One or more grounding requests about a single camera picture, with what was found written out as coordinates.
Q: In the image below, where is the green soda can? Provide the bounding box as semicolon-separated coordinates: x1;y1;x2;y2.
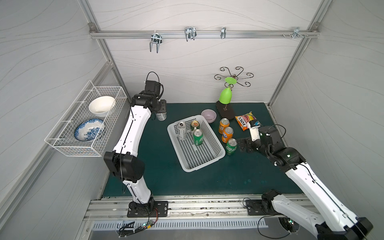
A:
193;129;204;146
226;138;238;156

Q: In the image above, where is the orange Schweppes can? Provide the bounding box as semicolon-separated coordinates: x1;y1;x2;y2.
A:
222;127;234;143

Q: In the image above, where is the orange Fanta can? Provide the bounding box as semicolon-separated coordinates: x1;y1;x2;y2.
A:
219;118;230;135

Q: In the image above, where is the white Monster energy can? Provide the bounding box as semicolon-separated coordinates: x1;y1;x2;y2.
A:
178;121;187;141

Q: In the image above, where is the white perforated plastic basket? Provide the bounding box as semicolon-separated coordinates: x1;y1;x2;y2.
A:
166;114;226;173

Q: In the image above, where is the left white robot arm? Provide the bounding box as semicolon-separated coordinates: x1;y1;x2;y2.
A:
104;91;162;212

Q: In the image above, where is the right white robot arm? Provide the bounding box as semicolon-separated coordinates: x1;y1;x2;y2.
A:
237;128;374;240

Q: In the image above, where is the white Monster can label side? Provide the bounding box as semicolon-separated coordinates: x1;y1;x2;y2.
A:
156;113;167;122

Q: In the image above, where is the Fox's fruits candy bag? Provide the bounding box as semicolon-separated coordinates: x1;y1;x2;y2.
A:
235;112;260;131

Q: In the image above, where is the dark oval stand base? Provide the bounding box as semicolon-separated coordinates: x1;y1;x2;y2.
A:
216;101;235;120

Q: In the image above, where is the green gold beer can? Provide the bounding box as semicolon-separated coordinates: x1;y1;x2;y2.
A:
190;120;200;132

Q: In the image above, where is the pink ceramic cup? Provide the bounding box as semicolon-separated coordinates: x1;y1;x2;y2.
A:
201;109;217;124

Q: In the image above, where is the green plastic goblet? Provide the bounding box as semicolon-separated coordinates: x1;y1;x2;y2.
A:
219;77;237;105

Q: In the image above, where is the black scrolled metal rack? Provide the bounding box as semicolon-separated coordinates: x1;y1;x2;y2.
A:
214;66;255;89

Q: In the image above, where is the white ceramic bowl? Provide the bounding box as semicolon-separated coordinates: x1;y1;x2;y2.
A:
88;96;116;118

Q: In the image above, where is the double metal hook left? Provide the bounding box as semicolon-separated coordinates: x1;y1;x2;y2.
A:
150;33;163;53

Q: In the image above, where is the double metal hook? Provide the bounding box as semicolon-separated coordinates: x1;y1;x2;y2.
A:
184;27;197;42
150;33;163;53

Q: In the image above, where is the double metal hook middle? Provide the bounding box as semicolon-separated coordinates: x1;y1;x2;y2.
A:
184;27;197;42

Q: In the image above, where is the blue patterned plate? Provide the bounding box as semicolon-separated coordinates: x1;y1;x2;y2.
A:
74;118;105;142

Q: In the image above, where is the single metal hook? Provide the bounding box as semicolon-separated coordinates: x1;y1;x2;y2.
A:
221;27;227;39

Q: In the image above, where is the metal hook right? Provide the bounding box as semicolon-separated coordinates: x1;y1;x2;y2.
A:
282;28;309;40

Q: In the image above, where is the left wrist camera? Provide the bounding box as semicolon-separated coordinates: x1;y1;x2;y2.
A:
145;80;162;96

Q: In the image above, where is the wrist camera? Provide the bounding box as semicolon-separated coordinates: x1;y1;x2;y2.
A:
145;80;162;96
247;120;271;142

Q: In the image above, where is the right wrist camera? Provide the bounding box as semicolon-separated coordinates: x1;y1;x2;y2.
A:
247;120;271;142

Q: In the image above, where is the white wire wall basket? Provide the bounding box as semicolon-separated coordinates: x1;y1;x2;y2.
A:
45;81;127;157

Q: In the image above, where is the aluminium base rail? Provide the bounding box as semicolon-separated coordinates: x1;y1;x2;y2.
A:
83;195;261;221

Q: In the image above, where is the aluminium wall rail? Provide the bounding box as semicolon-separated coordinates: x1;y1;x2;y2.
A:
88;23;321;40

